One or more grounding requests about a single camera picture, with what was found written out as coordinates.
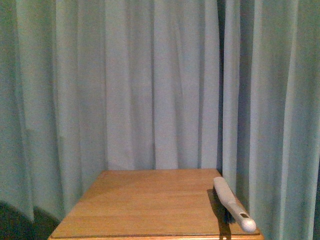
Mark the beige hand brush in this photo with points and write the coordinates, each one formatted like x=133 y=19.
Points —
x=233 y=211

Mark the green curtain left panel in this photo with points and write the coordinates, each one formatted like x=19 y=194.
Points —
x=92 y=85

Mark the green curtain panel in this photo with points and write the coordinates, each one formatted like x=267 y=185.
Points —
x=92 y=85
x=271 y=112

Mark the wooden nightstand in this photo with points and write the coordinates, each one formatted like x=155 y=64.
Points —
x=172 y=204

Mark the green curtain right panel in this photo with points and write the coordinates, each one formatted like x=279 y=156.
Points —
x=271 y=112

